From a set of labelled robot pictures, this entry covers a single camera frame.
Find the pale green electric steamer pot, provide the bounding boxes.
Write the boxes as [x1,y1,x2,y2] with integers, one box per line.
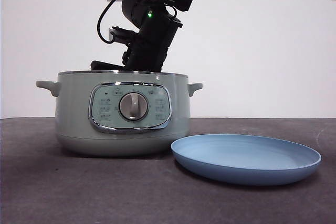
[36,70,203,156]

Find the blue round plate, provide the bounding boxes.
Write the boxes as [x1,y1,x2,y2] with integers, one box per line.
[170,134,322,186]

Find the right pale grey camera box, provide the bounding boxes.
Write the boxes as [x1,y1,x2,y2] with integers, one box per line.
[108,26,120,44]

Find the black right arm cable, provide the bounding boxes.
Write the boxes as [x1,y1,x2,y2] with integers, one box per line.
[97,0,148,44]

